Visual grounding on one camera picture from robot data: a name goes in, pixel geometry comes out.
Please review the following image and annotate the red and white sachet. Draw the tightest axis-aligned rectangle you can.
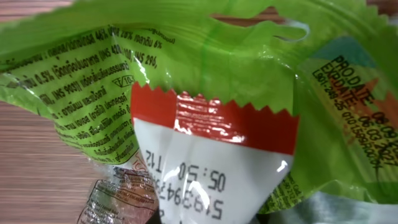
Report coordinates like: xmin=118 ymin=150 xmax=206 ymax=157
xmin=131 ymin=83 xmax=299 ymax=223

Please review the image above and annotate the bright green snack bag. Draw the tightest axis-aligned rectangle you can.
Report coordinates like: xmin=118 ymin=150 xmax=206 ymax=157
xmin=1 ymin=1 xmax=397 ymax=213

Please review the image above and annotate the clear printed wrapper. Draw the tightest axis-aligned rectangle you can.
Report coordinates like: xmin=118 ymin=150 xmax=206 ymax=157
xmin=76 ymin=162 xmax=160 ymax=224

